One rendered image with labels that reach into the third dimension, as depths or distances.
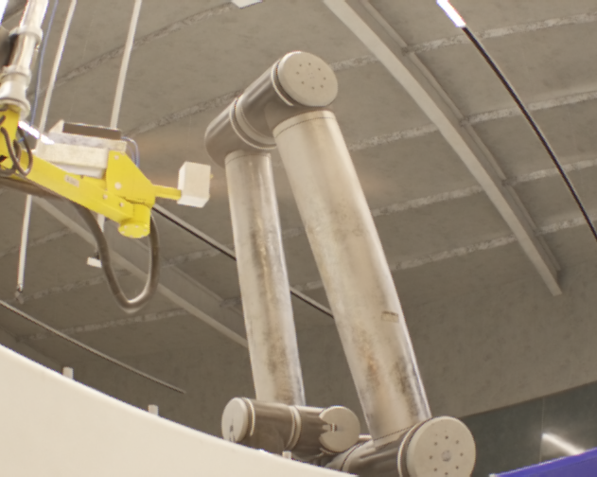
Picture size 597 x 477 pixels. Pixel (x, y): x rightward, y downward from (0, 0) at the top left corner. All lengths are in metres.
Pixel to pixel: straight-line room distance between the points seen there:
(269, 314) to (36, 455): 1.99
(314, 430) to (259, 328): 0.32
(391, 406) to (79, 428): 1.81
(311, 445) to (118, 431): 1.75
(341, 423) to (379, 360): 0.15
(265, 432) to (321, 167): 0.55
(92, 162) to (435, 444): 1.46
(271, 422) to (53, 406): 1.72
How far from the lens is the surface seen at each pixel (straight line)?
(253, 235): 2.22
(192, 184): 2.99
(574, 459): 0.86
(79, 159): 2.92
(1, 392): 0.19
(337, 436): 1.98
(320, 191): 2.07
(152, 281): 2.96
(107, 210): 2.84
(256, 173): 2.27
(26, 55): 2.74
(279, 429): 1.92
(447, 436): 1.98
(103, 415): 0.21
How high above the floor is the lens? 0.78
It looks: 23 degrees up
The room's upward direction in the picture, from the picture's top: 1 degrees clockwise
